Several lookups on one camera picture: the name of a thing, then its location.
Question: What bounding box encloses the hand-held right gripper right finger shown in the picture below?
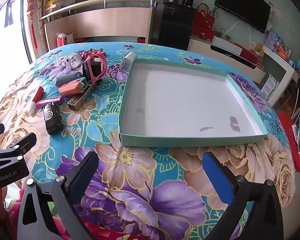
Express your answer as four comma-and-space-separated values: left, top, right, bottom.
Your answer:
202, 152, 284, 240

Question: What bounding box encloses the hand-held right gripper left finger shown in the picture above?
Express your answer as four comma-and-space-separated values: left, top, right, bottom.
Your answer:
16, 151, 99, 240

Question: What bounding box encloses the black toy car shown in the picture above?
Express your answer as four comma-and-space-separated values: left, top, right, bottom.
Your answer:
43, 102, 63, 135

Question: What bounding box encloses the pink lighter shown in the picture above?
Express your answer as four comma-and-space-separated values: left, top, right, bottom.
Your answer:
36, 96, 65, 106

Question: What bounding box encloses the gold patterned slim box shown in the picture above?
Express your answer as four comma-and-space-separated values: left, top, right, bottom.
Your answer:
67, 81, 97, 111

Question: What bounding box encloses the teal shallow cardboard box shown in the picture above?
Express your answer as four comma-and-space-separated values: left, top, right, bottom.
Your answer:
119, 58, 268, 147

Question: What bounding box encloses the white smart watch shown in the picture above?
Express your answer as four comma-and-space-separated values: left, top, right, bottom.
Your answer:
65, 52, 85, 68

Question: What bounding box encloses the pink smart watch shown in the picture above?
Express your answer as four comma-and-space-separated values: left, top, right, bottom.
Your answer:
82, 51, 107, 81

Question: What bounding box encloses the brown and pink hair claw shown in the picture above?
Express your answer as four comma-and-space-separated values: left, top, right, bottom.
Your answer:
81, 48, 106, 58

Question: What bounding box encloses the white charger plug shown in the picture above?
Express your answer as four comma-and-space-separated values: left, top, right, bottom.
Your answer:
120, 52, 137, 72

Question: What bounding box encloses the red tube with white end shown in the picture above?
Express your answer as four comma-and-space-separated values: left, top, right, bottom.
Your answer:
27, 86, 44, 113

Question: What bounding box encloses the floral printed blanket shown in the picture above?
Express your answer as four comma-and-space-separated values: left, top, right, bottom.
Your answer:
0, 41, 298, 240

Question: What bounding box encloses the white calendar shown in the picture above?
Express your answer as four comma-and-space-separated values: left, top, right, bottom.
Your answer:
261, 75, 280, 98

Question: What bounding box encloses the red paper bag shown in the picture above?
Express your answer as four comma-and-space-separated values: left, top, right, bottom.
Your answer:
55, 32, 74, 47

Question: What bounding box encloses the red hanging ornament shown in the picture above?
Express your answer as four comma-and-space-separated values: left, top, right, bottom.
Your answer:
27, 0, 38, 50

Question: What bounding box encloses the white television cabinet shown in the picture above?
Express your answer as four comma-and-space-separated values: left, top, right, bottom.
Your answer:
187, 36, 267, 84

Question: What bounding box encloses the red patterned box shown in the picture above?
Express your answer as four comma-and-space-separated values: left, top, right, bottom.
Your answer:
241, 47, 264, 64

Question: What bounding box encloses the white side shelf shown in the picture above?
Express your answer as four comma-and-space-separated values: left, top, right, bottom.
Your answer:
262, 45, 300, 107

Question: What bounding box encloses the white flat box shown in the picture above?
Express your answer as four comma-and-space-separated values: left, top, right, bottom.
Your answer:
212, 36, 243, 55

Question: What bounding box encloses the patterned curtain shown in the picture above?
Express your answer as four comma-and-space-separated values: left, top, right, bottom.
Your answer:
27, 0, 56, 55

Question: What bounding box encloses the red gift box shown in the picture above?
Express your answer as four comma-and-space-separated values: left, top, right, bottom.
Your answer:
191, 25, 214, 42

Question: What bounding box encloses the wooden bar counter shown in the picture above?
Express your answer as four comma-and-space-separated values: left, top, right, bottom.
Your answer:
40, 0, 163, 53

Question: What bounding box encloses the black water dispenser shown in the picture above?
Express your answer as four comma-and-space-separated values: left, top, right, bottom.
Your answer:
159, 0, 196, 51

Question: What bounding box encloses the red gift bag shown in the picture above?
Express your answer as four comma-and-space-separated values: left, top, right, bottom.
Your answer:
194, 4, 215, 29

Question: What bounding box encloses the flat screen television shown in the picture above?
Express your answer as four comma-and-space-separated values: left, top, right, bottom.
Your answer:
214, 0, 272, 33

